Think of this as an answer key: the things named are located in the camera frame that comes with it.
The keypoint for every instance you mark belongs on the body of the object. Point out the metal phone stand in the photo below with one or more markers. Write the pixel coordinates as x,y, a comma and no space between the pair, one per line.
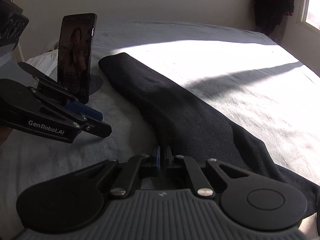
96,85

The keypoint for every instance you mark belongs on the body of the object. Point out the window with white frame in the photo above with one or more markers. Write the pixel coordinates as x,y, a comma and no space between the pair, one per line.
312,5

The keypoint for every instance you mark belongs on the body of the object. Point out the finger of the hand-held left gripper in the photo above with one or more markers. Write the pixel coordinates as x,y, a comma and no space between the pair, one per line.
85,110
100,130

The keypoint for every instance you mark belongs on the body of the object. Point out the dark hanging coat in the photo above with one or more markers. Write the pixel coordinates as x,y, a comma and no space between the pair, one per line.
272,5

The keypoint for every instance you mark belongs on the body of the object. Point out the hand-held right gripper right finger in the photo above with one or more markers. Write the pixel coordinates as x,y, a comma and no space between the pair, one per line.
168,158

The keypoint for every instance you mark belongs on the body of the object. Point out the black fleece-lined pants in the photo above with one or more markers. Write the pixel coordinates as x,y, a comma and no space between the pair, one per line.
187,110

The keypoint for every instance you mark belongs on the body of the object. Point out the white cloth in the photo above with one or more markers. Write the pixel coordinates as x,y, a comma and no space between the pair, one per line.
42,60

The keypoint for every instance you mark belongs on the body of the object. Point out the dark printed object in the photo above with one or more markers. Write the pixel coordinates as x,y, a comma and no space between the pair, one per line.
12,22

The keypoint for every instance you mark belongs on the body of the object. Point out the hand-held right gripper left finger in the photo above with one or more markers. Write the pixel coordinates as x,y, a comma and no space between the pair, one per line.
157,158

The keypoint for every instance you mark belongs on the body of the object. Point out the black smartphone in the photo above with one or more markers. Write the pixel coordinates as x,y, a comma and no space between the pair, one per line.
75,55

